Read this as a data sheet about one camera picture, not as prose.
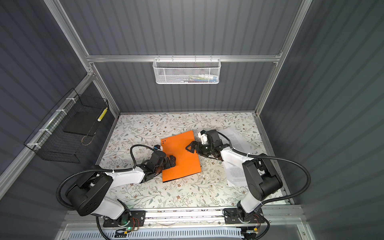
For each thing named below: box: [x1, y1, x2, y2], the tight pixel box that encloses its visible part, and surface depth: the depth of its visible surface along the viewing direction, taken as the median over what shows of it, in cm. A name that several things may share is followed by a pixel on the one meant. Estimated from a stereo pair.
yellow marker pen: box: [97, 107, 108, 122], surface depth 83 cm
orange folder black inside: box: [160, 130, 202, 182], surface depth 91 cm
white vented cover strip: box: [66, 228, 244, 240], surface depth 72 cm
